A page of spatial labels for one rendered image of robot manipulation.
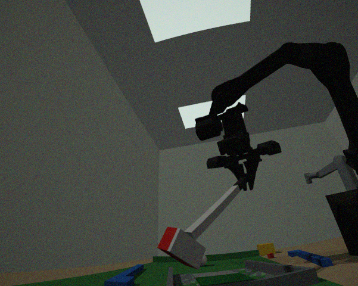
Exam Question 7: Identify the white golf ball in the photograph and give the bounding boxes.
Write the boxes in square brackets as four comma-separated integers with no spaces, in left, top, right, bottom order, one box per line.
[200,255,207,266]

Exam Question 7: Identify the green flat mat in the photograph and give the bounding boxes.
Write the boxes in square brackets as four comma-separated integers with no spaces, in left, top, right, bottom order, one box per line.
[13,256,343,286]

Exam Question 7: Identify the yellow rectangular block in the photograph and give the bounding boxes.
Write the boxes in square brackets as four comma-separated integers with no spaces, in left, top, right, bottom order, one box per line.
[257,243,276,256]

